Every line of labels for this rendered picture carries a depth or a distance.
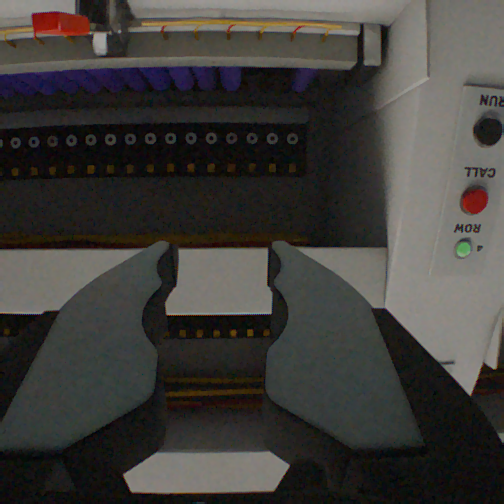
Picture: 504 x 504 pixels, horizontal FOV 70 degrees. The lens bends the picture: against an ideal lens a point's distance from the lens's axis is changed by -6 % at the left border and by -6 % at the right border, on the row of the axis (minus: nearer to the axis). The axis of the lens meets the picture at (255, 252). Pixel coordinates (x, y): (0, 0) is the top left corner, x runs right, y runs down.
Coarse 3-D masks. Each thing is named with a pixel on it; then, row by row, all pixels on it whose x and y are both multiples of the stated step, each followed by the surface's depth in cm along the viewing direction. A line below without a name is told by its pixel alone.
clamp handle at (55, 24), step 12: (36, 12) 14; (48, 12) 14; (60, 12) 14; (36, 24) 14; (48, 24) 14; (60, 24) 14; (72, 24) 15; (84, 24) 16; (96, 24) 18; (96, 36) 20; (108, 36) 20; (96, 48) 20
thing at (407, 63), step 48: (0, 0) 19; (48, 0) 19; (144, 0) 20; (192, 0) 21; (240, 0) 21; (288, 0) 21; (336, 0) 21; (384, 0) 20; (384, 48) 25; (384, 96) 25
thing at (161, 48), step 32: (0, 32) 21; (128, 32) 23; (160, 32) 22; (192, 32) 23; (224, 32) 24; (256, 32) 24; (288, 32) 24; (0, 64) 23; (32, 64) 23; (64, 64) 24; (96, 64) 24; (128, 64) 25; (160, 64) 25; (192, 64) 25; (224, 64) 25; (256, 64) 25; (288, 64) 25; (320, 64) 25; (352, 64) 25
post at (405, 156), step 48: (432, 0) 19; (480, 0) 19; (432, 48) 20; (480, 48) 20; (336, 96) 39; (432, 96) 21; (336, 144) 39; (384, 144) 26; (432, 144) 22; (336, 192) 39; (384, 192) 26; (432, 192) 23; (336, 240) 40; (384, 240) 26; (432, 240) 24; (432, 288) 26; (480, 288) 26; (432, 336) 28; (480, 336) 28
